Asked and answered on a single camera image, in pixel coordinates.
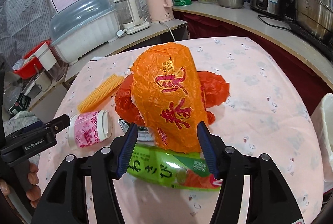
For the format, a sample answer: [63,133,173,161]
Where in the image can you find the pink floral paper cup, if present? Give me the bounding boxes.
[67,110,113,149]

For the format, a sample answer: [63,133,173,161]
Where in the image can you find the green wasabi box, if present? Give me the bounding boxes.
[127,144,222,191]

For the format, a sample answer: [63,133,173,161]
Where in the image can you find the orange corrugated wrapper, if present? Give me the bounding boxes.
[77,74,125,113]

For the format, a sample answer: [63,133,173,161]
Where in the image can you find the red-orange plastic bag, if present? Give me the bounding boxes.
[115,71,230,126]

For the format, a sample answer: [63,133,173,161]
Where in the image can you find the orange bag with red characters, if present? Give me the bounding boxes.
[131,42,208,153]

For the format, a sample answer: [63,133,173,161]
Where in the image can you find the white-lined trash bin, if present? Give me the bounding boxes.
[311,93,333,192]

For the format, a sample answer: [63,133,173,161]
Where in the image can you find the person's left hand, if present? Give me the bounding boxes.
[0,162,42,209]

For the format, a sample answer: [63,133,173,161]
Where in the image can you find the red plastic basket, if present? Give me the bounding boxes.
[14,39,51,80]

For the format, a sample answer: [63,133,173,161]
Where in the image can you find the white dish container blue lid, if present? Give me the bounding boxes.
[50,0,120,65]

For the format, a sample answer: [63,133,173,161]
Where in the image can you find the black induction cooktop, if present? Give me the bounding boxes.
[290,23,332,62]

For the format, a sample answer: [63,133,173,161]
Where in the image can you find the white glass kettle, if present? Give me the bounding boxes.
[113,0,150,35]

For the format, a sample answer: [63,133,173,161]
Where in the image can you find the large steel steamer pot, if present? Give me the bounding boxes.
[295,0,332,42]

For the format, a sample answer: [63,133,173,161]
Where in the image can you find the pink electric kettle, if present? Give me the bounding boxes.
[146,0,174,23]

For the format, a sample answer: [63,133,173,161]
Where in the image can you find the black power cable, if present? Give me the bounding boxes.
[257,15,294,32]

